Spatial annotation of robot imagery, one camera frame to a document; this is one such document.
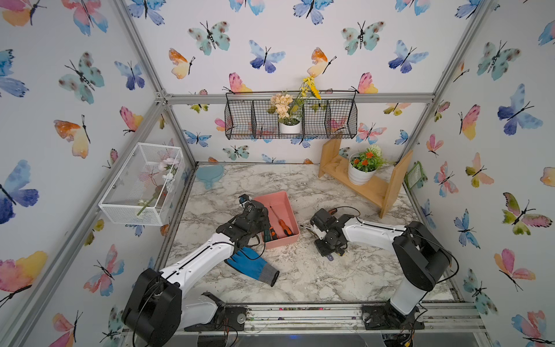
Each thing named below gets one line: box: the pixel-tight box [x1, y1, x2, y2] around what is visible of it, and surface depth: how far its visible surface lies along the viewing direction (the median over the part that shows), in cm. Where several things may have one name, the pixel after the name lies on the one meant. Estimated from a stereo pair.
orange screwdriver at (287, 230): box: [269, 206, 294, 237], surface depth 95 cm
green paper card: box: [404, 160, 428, 190], surface depth 113 cm
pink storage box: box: [254, 190, 301, 250], surface depth 101 cm
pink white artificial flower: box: [136, 156, 180, 217], surface depth 73 cm
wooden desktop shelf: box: [317, 138, 414, 220], surface depth 104 cm
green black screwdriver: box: [268, 226, 279, 241], surface depth 95 cm
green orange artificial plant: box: [350, 144, 386, 173], surface depth 93 cm
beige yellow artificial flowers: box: [267, 76, 322, 123], surface depth 84 cm
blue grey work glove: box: [224, 246, 280, 287], surface depth 84 cm
